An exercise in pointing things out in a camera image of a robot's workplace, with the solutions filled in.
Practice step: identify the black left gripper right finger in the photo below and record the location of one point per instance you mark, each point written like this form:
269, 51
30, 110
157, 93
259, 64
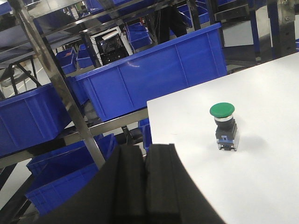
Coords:
172, 197

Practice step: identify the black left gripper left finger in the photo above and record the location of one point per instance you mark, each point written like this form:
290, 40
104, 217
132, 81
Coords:
115, 195

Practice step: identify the green mushroom push button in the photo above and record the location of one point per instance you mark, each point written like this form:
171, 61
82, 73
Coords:
226, 132

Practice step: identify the blue bin lower shelf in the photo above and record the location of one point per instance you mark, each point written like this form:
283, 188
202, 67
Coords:
58, 175

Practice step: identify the large blue bin upper shelf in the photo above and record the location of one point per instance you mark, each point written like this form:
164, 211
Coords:
128, 84

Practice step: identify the blue bin left shelf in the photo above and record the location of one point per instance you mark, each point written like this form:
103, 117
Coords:
31, 118

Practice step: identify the person in dark clothes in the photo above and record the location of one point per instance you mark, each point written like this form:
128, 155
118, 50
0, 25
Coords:
168, 19

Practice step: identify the stainless steel shelf rack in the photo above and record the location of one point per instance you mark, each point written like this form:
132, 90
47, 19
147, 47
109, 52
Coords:
55, 74

